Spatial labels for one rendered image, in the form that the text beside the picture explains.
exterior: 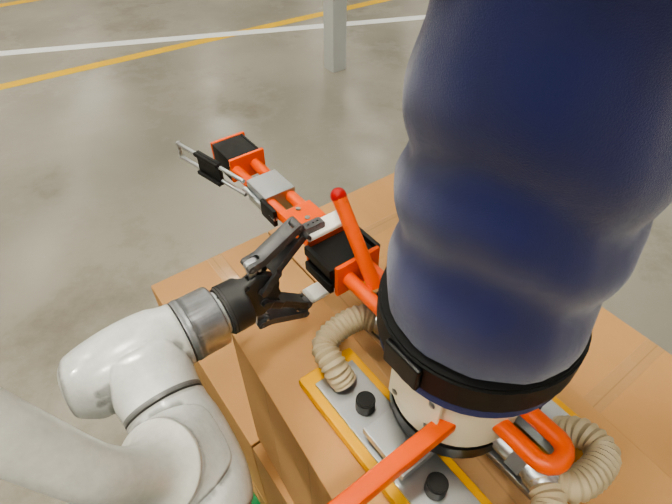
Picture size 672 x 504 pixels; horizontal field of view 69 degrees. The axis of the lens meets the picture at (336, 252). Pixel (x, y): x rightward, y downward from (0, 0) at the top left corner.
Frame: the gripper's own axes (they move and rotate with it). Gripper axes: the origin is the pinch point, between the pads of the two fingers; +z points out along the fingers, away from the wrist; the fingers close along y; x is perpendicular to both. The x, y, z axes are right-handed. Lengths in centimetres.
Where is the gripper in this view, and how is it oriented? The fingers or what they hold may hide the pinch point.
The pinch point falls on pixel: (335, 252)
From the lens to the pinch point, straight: 77.1
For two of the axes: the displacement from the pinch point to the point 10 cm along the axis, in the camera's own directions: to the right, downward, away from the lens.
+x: 6.0, 5.7, -5.7
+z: 8.0, -4.2, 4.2
